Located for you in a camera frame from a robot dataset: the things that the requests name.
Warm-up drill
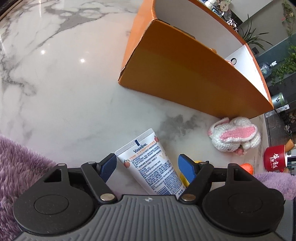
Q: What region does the orange cardboard box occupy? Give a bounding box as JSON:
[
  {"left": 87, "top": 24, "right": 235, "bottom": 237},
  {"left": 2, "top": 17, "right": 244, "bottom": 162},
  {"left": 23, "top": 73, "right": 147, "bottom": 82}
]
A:
[{"left": 118, "top": 0, "right": 275, "bottom": 119}]

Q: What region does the cow figurine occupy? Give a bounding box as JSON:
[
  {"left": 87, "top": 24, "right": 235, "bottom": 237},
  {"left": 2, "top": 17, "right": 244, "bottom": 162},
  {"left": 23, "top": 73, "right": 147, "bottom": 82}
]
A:
[{"left": 225, "top": 19, "right": 240, "bottom": 32}]

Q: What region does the potted long leaf plant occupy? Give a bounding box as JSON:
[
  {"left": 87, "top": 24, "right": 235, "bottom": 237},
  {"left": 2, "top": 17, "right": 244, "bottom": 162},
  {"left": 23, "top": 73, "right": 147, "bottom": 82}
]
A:
[{"left": 240, "top": 14, "right": 273, "bottom": 50}]

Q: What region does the white pink crochet bunny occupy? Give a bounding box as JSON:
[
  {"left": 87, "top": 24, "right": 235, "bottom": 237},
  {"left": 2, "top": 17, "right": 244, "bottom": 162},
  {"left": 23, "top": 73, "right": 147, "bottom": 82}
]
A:
[{"left": 207, "top": 117, "right": 261, "bottom": 155}]

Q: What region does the purple fuzzy blanket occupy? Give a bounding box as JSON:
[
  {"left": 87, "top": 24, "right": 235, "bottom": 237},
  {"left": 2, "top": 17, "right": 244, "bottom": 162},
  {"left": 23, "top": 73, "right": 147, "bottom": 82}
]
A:
[{"left": 0, "top": 133, "right": 296, "bottom": 241}]

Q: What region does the red mug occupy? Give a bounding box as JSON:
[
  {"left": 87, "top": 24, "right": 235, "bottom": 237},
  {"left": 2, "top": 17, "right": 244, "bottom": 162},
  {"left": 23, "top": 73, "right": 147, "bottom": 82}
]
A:
[{"left": 264, "top": 145, "right": 292, "bottom": 173}]

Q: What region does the silver trash can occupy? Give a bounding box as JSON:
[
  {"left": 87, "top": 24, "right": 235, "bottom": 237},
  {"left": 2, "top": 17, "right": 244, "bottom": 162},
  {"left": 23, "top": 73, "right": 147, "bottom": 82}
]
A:
[{"left": 270, "top": 92, "right": 287, "bottom": 106}]

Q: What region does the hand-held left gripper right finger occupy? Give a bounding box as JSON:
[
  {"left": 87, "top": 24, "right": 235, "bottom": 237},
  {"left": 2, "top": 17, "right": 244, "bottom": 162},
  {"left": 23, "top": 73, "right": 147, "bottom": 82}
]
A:
[{"left": 178, "top": 154, "right": 262, "bottom": 202}]

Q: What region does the white lotion tube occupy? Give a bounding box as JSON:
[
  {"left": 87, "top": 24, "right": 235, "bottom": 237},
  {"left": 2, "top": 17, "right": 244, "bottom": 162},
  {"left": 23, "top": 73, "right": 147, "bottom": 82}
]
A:
[{"left": 115, "top": 128, "right": 189, "bottom": 200}]

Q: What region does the blue water bottle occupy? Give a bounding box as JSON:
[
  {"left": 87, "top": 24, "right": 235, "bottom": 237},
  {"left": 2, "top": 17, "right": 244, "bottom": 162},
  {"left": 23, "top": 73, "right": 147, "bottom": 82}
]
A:
[{"left": 259, "top": 61, "right": 278, "bottom": 75}]

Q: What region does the orange toy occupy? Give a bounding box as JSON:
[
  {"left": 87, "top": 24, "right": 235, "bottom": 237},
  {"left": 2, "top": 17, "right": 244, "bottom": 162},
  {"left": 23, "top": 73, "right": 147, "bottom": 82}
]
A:
[{"left": 239, "top": 163, "right": 255, "bottom": 174}]

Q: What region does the hanging ivy plant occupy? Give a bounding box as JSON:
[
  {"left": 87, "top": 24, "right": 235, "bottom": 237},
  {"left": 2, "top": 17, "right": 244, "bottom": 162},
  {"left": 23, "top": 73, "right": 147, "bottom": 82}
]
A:
[{"left": 270, "top": 44, "right": 296, "bottom": 86}]

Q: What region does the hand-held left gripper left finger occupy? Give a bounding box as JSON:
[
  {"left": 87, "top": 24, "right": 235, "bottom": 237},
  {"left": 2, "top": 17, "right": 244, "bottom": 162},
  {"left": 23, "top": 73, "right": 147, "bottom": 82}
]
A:
[{"left": 44, "top": 153, "right": 117, "bottom": 203}]

